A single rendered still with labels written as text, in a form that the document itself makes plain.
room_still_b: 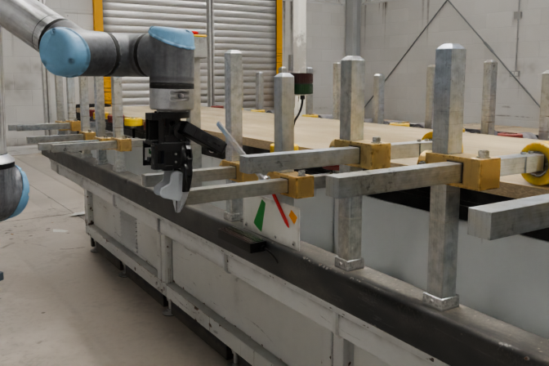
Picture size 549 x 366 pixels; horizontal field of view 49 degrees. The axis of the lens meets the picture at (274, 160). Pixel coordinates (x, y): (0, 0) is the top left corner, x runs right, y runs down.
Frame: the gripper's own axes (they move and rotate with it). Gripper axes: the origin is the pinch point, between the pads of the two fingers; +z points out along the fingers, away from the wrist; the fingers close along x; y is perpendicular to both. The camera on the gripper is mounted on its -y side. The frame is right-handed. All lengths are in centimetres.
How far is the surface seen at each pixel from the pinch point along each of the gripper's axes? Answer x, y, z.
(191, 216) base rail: -49, -25, 15
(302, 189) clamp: 4.8, -27.7, -2.3
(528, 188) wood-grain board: 49, -47, -8
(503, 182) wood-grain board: 44, -47, -9
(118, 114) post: -127, -27, -12
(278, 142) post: -3.7, -26.5, -12.2
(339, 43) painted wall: -803, -671, -102
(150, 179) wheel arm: -23.5, -2.1, -2.1
